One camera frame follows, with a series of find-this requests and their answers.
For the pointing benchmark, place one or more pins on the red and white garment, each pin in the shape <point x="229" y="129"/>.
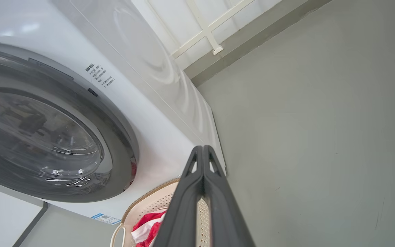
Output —
<point x="146" y="228"/>

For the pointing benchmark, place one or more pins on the black round glass washer door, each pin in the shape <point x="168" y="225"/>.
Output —
<point x="46" y="137"/>

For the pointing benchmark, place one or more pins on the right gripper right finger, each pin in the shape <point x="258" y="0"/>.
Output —
<point x="226" y="219"/>

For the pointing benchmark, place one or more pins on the chinese text notice sticker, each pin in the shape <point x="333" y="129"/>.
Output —
<point x="99" y="75"/>

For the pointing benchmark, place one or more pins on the cream laundry basket brown rim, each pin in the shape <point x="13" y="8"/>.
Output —
<point x="149" y="202"/>

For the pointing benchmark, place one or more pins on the white metal railing frame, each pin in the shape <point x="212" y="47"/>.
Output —
<point x="206" y="31"/>

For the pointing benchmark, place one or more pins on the blue white energy label sticker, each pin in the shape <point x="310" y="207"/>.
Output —
<point x="106" y="219"/>

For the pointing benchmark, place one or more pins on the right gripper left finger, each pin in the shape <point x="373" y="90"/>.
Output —
<point x="183" y="212"/>

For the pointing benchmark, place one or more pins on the white front-load washing machine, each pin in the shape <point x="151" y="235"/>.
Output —
<point x="163" y="113"/>

